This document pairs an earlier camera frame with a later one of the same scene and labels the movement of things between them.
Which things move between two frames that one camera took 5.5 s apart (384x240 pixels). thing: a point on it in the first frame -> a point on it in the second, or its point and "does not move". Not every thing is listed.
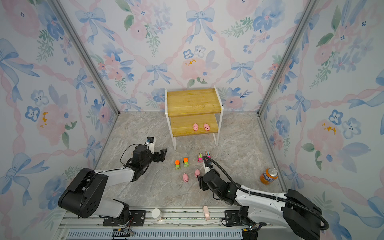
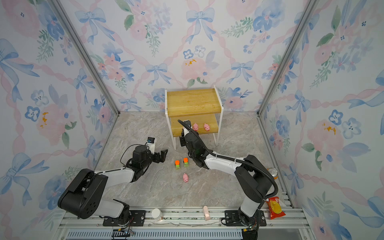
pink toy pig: (206, 127) does not move
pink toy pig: (185, 177) does not move
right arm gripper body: (202, 183) -> (183, 142)
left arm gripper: (162, 154) does not move
